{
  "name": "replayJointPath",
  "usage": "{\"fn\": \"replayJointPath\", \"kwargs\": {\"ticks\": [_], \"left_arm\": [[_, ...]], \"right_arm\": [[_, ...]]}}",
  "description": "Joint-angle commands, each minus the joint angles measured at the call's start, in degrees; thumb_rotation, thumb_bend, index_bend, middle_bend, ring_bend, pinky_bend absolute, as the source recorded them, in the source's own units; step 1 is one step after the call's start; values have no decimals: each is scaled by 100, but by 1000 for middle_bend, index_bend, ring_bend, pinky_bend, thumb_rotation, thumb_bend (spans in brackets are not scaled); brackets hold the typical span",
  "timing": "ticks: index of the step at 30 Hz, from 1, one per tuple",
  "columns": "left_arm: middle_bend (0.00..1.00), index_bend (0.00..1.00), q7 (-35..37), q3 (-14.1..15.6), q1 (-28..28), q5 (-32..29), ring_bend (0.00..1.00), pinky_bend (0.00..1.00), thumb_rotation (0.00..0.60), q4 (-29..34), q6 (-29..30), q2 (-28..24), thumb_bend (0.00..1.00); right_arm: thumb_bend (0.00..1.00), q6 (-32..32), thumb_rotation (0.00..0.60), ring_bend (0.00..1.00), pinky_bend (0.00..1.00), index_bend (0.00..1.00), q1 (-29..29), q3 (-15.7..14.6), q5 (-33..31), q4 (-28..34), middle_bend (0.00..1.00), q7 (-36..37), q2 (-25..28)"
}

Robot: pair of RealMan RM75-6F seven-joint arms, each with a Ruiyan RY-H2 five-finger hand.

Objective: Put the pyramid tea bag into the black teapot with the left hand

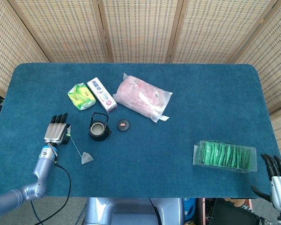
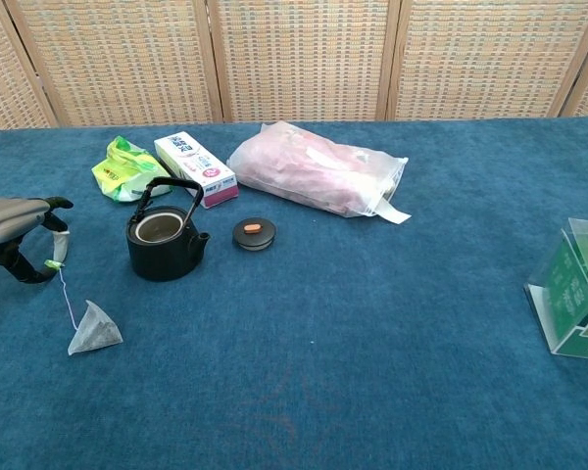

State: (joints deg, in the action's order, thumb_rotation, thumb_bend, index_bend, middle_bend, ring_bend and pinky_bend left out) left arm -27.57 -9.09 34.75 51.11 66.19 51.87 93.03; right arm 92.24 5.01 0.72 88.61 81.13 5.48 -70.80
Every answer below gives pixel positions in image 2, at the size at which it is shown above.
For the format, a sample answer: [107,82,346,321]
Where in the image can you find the clear box of green sachets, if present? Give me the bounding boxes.
[523,216,588,362]

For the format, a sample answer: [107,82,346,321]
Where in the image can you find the pyramid tea bag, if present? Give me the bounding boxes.
[43,259,124,356]

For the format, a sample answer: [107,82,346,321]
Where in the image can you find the black teapot with handle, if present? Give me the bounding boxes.
[125,177,212,282]

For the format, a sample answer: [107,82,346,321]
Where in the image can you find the green yellow snack packet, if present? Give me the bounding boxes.
[91,136,173,204]

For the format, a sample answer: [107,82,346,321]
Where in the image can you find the woven bamboo folding screen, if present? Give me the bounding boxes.
[0,0,588,133]

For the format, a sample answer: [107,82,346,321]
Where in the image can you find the black teapot lid orange knob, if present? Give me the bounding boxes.
[231,217,277,254]

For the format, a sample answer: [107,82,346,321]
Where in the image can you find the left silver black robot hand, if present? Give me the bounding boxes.
[0,196,74,285]

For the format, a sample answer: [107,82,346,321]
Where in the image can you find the white pink toothpaste box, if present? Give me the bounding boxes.
[153,131,240,210]

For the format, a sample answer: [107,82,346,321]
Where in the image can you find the pink cloth in clear bag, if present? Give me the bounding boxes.
[225,121,412,226]

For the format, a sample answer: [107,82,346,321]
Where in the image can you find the blue carpet table cloth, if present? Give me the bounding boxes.
[0,116,588,470]

